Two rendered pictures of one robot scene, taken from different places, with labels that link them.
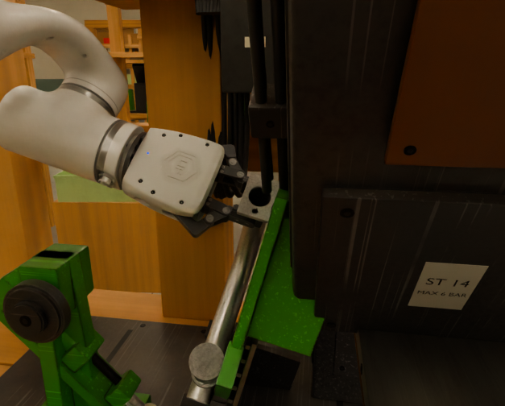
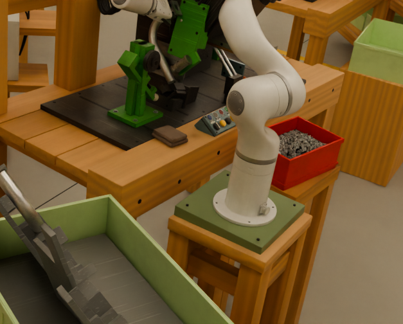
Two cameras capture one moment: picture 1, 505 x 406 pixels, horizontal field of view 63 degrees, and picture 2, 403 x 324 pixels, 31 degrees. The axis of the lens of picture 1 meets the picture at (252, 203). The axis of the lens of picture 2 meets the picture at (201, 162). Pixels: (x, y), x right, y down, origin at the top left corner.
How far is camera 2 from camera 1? 2.41 m
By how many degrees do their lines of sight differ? 62
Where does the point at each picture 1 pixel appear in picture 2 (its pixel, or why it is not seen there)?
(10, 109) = not seen: outside the picture
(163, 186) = (164, 9)
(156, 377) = (121, 100)
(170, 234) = (78, 41)
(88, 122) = not seen: outside the picture
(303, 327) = (204, 40)
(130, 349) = (95, 99)
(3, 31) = not seen: outside the picture
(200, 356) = (187, 58)
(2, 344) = (40, 125)
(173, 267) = (78, 59)
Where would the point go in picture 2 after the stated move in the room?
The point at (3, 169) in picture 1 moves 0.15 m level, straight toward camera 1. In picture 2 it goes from (3, 26) to (51, 31)
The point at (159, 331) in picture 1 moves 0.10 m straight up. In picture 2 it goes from (90, 92) to (91, 66)
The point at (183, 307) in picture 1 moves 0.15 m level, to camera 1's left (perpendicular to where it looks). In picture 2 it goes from (79, 81) to (54, 93)
